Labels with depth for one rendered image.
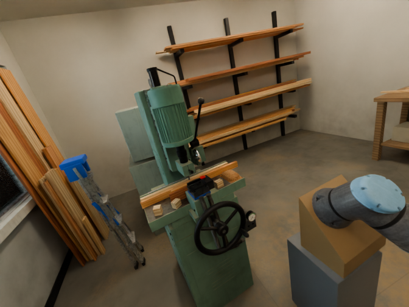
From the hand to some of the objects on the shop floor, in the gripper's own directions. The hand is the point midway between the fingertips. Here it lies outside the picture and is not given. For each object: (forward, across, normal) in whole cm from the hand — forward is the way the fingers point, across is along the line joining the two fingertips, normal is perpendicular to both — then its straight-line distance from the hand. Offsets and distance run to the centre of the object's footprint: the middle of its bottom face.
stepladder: (+169, +99, -48) cm, 202 cm away
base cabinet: (+135, +25, -28) cm, 140 cm away
